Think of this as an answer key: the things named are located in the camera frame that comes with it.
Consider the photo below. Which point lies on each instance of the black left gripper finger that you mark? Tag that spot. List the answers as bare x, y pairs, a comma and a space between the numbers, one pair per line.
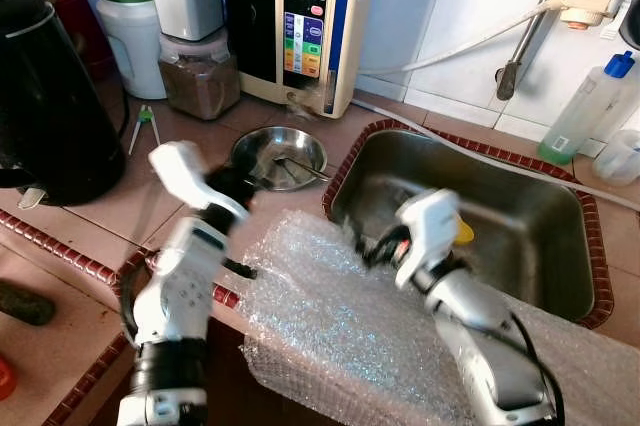
249, 183

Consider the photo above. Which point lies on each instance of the steel bowl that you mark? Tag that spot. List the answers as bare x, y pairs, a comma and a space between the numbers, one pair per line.
255, 161

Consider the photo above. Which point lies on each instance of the yellow plastic bowl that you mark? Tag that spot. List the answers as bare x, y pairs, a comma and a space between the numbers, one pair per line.
464, 233

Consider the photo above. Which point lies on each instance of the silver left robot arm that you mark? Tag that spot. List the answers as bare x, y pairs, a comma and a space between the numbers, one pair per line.
180, 286

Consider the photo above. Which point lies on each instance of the steel fork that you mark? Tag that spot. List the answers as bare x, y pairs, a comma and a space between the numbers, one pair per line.
300, 167

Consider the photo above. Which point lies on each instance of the bubble wrap sheet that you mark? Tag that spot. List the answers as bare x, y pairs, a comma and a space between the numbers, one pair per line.
320, 326

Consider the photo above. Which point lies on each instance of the jar of brown powder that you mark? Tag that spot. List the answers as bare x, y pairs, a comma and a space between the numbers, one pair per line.
200, 86

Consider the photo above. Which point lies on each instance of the green white small tongs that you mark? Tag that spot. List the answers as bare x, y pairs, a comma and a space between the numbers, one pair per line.
146, 113

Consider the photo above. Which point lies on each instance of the stainless steel sink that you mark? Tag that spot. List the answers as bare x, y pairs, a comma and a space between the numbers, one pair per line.
520, 216

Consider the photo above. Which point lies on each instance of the beige water ionizer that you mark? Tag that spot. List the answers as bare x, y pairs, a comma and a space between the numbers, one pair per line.
310, 31

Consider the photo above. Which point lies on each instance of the white plastic jug green rim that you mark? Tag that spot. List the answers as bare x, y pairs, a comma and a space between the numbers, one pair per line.
135, 51

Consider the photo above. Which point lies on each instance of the black electric kettle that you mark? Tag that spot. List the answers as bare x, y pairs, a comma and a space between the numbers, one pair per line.
55, 106

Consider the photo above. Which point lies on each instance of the clear plastic cup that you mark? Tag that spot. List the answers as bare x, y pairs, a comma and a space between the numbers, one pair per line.
618, 161

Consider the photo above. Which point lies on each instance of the red plastic container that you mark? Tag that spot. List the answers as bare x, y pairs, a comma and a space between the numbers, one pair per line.
85, 31

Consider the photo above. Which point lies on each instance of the dark green cucumber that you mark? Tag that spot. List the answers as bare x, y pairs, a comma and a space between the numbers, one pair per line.
25, 304

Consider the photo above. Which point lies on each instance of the clear soap bottle blue cap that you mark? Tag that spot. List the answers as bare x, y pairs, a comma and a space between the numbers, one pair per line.
585, 111

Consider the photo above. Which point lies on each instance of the steel faucet pipe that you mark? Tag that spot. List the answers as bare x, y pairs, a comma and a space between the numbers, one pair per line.
528, 46

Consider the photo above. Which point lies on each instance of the black tray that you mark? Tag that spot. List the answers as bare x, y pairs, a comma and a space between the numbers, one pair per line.
632, 16

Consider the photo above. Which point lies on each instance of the white faucet diverter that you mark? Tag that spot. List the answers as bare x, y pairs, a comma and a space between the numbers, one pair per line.
588, 1

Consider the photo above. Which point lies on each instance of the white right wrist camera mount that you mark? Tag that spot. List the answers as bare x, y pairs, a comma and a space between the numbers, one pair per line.
428, 231

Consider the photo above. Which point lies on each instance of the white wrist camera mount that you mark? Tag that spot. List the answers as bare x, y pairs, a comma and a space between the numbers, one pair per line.
428, 231
185, 174

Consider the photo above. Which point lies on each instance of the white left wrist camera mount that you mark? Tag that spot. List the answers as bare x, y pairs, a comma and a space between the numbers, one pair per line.
185, 174

